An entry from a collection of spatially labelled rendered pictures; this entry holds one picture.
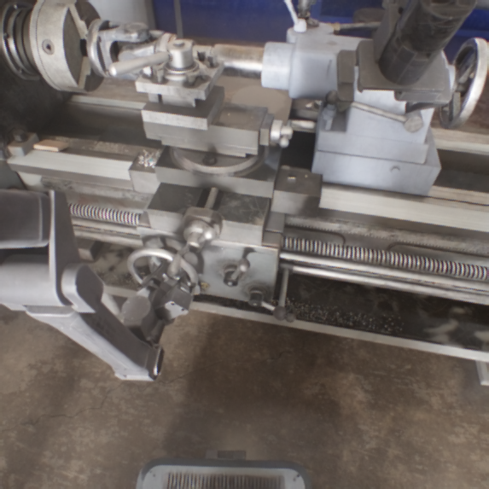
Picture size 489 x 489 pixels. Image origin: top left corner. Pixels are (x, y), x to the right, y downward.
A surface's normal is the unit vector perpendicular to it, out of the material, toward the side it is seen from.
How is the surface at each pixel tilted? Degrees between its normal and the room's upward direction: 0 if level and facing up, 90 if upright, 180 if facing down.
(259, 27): 90
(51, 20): 41
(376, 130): 66
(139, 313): 4
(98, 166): 36
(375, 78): 30
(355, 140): 62
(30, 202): 75
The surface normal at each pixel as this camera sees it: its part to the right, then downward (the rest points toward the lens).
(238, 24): -0.19, 0.75
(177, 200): 0.02, -0.65
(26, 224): 0.96, 0.07
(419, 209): -0.10, -0.09
